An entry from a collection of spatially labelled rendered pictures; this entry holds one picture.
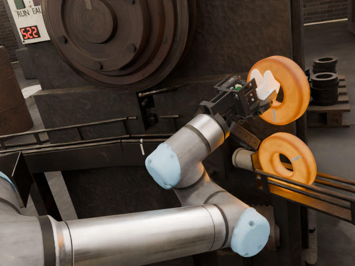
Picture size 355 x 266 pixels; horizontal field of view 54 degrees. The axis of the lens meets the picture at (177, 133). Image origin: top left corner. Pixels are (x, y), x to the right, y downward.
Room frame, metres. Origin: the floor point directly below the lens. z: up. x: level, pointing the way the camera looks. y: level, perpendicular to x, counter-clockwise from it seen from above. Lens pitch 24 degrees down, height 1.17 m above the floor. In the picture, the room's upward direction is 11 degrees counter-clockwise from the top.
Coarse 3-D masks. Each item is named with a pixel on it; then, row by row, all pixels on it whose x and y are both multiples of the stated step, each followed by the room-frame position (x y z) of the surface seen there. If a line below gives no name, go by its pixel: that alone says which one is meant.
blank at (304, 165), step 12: (264, 144) 0.79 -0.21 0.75; (276, 144) 0.76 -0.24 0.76; (288, 144) 0.72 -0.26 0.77; (300, 144) 0.72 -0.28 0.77; (264, 156) 0.79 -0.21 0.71; (276, 156) 0.78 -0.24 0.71; (288, 156) 0.73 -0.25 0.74; (300, 156) 0.70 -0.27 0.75; (312, 156) 0.70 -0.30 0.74; (264, 168) 0.80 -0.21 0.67; (276, 168) 0.77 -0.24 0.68; (300, 168) 0.70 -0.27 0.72; (312, 168) 0.69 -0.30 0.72; (276, 180) 0.76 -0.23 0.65; (300, 180) 0.70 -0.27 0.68; (312, 180) 0.69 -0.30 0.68
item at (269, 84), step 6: (270, 72) 0.71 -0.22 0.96; (264, 78) 0.70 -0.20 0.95; (270, 78) 0.71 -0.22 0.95; (264, 84) 0.69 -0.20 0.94; (270, 84) 0.70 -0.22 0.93; (276, 84) 0.71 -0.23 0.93; (258, 90) 0.68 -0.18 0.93; (264, 90) 0.69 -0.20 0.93; (270, 90) 0.70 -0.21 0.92; (276, 90) 0.70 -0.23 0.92; (258, 96) 0.68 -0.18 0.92; (264, 96) 0.69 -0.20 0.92
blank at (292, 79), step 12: (264, 60) 0.75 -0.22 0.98; (276, 60) 0.72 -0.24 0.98; (288, 60) 0.72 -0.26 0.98; (264, 72) 0.75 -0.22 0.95; (276, 72) 0.72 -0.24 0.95; (288, 72) 0.69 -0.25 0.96; (300, 72) 0.69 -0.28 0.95; (288, 84) 0.69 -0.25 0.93; (300, 84) 0.68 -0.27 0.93; (288, 96) 0.70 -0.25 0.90; (300, 96) 0.67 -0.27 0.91; (276, 108) 0.72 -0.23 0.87; (288, 108) 0.70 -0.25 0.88; (300, 108) 0.67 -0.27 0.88; (276, 120) 0.72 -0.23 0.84; (288, 120) 0.70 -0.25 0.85
